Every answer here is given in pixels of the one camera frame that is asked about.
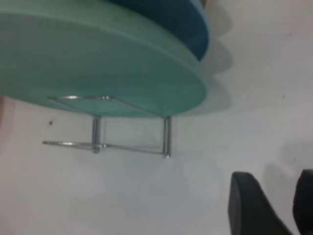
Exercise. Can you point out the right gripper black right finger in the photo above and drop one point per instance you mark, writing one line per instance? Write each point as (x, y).
(305, 203)

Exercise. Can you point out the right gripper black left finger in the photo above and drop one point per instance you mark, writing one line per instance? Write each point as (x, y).
(249, 210)

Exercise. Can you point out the blue round plate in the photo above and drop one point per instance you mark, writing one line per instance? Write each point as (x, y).
(190, 24)

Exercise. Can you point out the green round plate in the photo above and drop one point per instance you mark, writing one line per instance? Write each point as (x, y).
(97, 61)

